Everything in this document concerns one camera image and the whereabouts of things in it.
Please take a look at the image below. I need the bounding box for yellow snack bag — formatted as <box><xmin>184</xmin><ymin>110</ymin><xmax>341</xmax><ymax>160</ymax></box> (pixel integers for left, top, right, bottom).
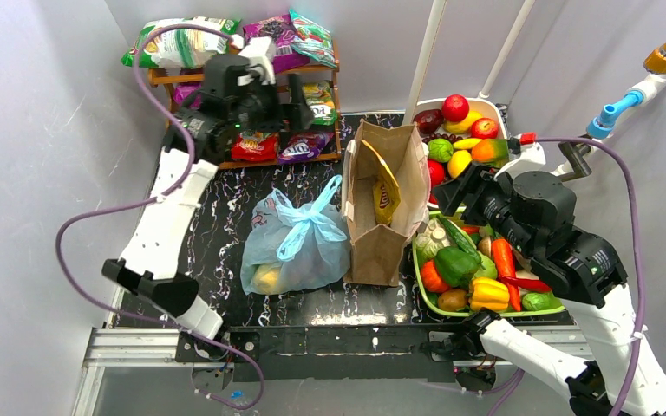
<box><xmin>362</xmin><ymin>140</ymin><xmax>402</xmax><ymax>225</ymax></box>

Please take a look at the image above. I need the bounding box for brown paper bag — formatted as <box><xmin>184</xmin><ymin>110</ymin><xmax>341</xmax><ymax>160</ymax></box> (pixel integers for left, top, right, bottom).
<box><xmin>342</xmin><ymin>120</ymin><xmax>431</xmax><ymax>287</ymax></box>

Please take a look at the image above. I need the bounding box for purple snack bag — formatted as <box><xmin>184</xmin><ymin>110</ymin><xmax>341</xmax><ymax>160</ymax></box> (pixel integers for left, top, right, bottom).
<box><xmin>173</xmin><ymin>82</ymin><xmax>201</xmax><ymax>107</ymax></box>
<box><xmin>242</xmin><ymin>13</ymin><xmax>310</xmax><ymax>74</ymax></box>

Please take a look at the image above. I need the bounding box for light blue plastic grocery bag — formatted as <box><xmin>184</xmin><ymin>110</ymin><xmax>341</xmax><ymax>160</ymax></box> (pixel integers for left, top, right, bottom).
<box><xmin>240</xmin><ymin>175</ymin><xmax>351</xmax><ymax>295</ymax></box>

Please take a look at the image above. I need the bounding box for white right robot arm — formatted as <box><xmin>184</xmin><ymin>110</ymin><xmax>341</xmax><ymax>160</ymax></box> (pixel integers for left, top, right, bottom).
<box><xmin>433</xmin><ymin>164</ymin><xmax>666</xmax><ymax>415</ymax></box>

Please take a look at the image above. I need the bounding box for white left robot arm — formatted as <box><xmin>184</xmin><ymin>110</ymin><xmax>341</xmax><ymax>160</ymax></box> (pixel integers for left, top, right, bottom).
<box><xmin>101</xmin><ymin>53</ymin><xmax>314</xmax><ymax>339</ymax></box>

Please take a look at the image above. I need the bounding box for green Fox's candy bag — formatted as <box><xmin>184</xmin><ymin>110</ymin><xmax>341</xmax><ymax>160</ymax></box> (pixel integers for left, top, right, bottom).
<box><xmin>302</xmin><ymin>81</ymin><xmax>338</xmax><ymax>126</ymax></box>

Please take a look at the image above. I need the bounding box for purple Fox's candy bag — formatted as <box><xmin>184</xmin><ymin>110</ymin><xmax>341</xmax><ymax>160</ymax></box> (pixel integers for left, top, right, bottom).
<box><xmin>277</xmin><ymin>131</ymin><xmax>335</xmax><ymax>165</ymax></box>

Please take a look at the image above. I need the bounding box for green red snack bag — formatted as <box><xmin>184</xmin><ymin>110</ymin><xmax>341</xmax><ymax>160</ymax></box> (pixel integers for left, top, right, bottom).
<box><xmin>289</xmin><ymin>9</ymin><xmax>337</xmax><ymax>68</ymax></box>

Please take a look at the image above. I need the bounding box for purple snack bag top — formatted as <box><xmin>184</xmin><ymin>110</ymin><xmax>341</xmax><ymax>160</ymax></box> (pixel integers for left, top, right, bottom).
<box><xmin>242</xmin><ymin>13</ymin><xmax>310</xmax><ymax>74</ymax></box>

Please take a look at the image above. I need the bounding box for green white chips bag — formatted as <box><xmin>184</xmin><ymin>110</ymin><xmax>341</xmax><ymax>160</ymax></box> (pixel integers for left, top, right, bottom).
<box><xmin>121</xmin><ymin>16</ymin><xmax>240</xmax><ymax>68</ymax></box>

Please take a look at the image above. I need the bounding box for white garlic cabbage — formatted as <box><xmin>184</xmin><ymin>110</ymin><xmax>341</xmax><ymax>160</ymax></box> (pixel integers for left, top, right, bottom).
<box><xmin>415</xmin><ymin>218</ymin><xmax>452</xmax><ymax>263</ymax></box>

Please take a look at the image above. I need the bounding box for red carrot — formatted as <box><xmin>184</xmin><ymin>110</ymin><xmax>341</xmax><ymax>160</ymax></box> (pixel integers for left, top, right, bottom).
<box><xmin>491</xmin><ymin>238</ymin><xmax>522</xmax><ymax>312</ymax></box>

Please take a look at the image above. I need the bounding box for mango orange green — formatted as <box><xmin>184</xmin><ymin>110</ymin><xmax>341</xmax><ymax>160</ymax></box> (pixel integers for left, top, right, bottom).
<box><xmin>471</xmin><ymin>139</ymin><xmax>509</xmax><ymax>164</ymax></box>

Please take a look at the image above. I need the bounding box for yellow lemon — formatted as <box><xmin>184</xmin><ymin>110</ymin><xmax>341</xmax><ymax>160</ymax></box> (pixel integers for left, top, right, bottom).
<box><xmin>442</xmin><ymin>110</ymin><xmax>482</xmax><ymax>135</ymax></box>

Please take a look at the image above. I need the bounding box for green bell pepper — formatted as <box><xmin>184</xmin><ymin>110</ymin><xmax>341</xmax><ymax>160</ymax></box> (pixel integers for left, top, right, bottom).
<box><xmin>434</xmin><ymin>246</ymin><xmax>481</xmax><ymax>288</ymax></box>

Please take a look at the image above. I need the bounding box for red apple right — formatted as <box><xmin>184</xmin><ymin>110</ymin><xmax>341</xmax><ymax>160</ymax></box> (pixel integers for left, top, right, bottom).
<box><xmin>470</xmin><ymin>117</ymin><xmax>500</xmax><ymax>139</ymax></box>

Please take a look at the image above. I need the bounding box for red apple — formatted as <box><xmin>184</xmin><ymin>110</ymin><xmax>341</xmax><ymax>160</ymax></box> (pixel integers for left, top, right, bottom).
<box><xmin>441</xmin><ymin>94</ymin><xmax>470</xmax><ymax>122</ymax></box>
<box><xmin>470</xmin><ymin>117</ymin><xmax>500</xmax><ymax>139</ymax></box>

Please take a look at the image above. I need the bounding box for dark red plum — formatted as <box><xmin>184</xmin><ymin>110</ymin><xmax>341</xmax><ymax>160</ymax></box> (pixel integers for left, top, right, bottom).
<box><xmin>413</xmin><ymin>108</ymin><xmax>444</xmax><ymax>135</ymax></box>

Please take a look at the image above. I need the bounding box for orange tomato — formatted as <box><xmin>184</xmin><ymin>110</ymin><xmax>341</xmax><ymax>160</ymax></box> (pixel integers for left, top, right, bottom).
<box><xmin>420</xmin><ymin>260</ymin><xmax>452</xmax><ymax>294</ymax></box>

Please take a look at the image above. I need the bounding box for red apple top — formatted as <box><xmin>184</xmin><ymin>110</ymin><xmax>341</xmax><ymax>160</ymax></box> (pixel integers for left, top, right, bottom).
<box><xmin>441</xmin><ymin>94</ymin><xmax>470</xmax><ymax>122</ymax></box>

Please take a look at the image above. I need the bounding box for white fruit basket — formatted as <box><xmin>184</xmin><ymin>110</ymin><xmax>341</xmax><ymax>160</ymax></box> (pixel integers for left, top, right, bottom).
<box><xmin>413</xmin><ymin>96</ymin><xmax>519</xmax><ymax>211</ymax></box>

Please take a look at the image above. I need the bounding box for wooden snack shelf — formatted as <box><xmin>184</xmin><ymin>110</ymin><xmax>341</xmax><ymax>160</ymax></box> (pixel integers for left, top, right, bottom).
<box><xmin>147</xmin><ymin>41</ymin><xmax>343</xmax><ymax>170</ymax></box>

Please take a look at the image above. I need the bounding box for yellow bell pepper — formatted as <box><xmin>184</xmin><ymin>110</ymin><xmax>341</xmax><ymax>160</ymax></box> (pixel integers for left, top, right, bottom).
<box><xmin>469</xmin><ymin>277</ymin><xmax>510</xmax><ymax>313</ymax></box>

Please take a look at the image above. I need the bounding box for green vegetable basket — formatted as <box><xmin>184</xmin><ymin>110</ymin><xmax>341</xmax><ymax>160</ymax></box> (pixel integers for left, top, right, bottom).
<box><xmin>413</xmin><ymin>211</ymin><xmax>566</xmax><ymax>319</ymax></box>

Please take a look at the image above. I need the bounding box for brown kiwi potato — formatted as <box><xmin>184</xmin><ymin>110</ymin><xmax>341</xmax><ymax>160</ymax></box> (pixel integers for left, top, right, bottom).
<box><xmin>437</xmin><ymin>289</ymin><xmax>469</xmax><ymax>312</ymax></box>

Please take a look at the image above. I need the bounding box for white pipe right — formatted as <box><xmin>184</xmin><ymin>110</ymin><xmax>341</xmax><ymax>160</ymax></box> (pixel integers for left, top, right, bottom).
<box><xmin>478</xmin><ymin>0</ymin><xmax>535</xmax><ymax>100</ymax></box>

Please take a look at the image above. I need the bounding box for white pipe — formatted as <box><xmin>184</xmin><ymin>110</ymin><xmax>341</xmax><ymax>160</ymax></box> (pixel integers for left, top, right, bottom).
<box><xmin>478</xmin><ymin>0</ymin><xmax>535</xmax><ymax>100</ymax></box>
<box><xmin>403</xmin><ymin>0</ymin><xmax>447</xmax><ymax>123</ymax></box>

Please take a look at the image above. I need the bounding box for white pipe left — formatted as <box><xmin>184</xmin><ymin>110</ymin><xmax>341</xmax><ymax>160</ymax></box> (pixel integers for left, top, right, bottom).
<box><xmin>403</xmin><ymin>0</ymin><xmax>447</xmax><ymax>123</ymax></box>

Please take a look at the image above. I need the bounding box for pipe with blue orange fittings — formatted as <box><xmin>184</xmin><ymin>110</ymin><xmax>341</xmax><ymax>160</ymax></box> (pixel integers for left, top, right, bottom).
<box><xmin>552</xmin><ymin>42</ymin><xmax>666</xmax><ymax>182</ymax></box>

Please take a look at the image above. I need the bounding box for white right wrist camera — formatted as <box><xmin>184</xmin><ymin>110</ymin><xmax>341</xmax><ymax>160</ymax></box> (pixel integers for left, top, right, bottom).
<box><xmin>496</xmin><ymin>132</ymin><xmax>546</xmax><ymax>179</ymax></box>

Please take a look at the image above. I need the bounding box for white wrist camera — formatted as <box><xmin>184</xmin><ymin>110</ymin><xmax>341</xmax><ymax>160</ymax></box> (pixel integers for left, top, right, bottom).
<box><xmin>230</xmin><ymin>36</ymin><xmax>277</xmax><ymax>87</ymax></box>
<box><xmin>496</xmin><ymin>132</ymin><xmax>546</xmax><ymax>179</ymax></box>

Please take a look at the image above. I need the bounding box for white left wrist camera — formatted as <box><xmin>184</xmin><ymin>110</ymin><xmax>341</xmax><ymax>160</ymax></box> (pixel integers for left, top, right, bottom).
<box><xmin>230</xmin><ymin>36</ymin><xmax>277</xmax><ymax>87</ymax></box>

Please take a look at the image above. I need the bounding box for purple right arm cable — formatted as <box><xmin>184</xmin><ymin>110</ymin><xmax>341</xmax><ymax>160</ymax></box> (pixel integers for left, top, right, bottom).
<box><xmin>485</xmin><ymin>136</ymin><xmax>645</xmax><ymax>416</ymax></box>

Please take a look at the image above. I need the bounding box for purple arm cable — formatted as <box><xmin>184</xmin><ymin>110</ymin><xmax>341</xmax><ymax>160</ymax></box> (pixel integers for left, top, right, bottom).
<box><xmin>485</xmin><ymin>136</ymin><xmax>645</xmax><ymax>416</ymax></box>
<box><xmin>54</xmin><ymin>23</ymin><xmax>266</xmax><ymax>412</ymax></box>

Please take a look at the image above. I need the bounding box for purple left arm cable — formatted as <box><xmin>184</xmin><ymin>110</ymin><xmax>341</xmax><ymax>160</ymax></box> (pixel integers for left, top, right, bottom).
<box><xmin>54</xmin><ymin>23</ymin><xmax>266</xmax><ymax>412</ymax></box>

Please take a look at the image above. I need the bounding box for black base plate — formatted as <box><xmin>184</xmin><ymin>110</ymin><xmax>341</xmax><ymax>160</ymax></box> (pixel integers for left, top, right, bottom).
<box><xmin>174</xmin><ymin>324</ymin><xmax>484</xmax><ymax>385</ymax></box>

